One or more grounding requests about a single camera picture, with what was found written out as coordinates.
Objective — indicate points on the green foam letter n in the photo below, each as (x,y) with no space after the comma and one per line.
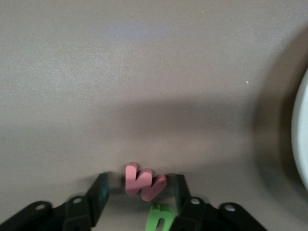
(154,216)

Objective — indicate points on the pink red foam letter w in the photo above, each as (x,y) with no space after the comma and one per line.
(131,183)

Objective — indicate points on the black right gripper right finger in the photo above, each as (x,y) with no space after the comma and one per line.
(192,214)

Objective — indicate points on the beige brown plate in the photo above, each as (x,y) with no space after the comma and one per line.
(302,132)

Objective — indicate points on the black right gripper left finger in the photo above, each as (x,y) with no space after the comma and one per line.
(98,192)

